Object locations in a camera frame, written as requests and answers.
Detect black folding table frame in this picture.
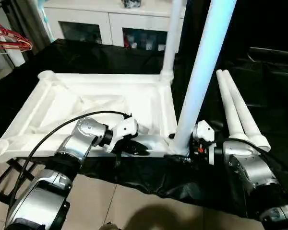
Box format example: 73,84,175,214
0,157,44,200

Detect red wire hangers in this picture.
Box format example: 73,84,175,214
0,14,34,53

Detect white plastic table top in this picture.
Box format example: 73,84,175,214
0,70,191,164

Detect black tangled bundle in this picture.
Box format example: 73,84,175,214
121,0,145,10

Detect white plastic table leg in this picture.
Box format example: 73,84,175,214
160,0,186,84
216,69,243,140
169,0,238,157
222,69,271,153

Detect large black box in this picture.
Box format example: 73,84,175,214
180,0,252,70

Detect black left wrist camera cable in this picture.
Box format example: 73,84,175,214
9,110,133,207

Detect black plastic mat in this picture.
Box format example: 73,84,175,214
0,38,288,220

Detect black flat monitor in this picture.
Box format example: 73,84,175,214
249,46,288,62

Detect white cabinet with glass doors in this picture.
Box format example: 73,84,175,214
43,0,186,53

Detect grey curtain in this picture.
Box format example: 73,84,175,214
7,0,51,51

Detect small white box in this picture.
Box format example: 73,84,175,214
7,49,26,68

